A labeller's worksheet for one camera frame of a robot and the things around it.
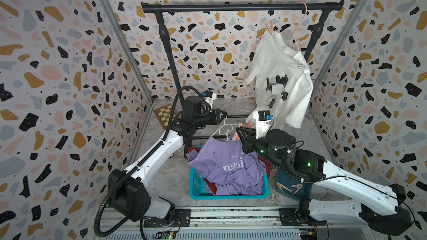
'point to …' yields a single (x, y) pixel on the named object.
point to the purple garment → (230, 166)
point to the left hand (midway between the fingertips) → (228, 113)
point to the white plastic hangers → (225, 129)
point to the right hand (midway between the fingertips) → (238, 129)
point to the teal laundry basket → (198, 190)
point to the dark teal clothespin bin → (292, 186)
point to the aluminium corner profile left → (137, 64)
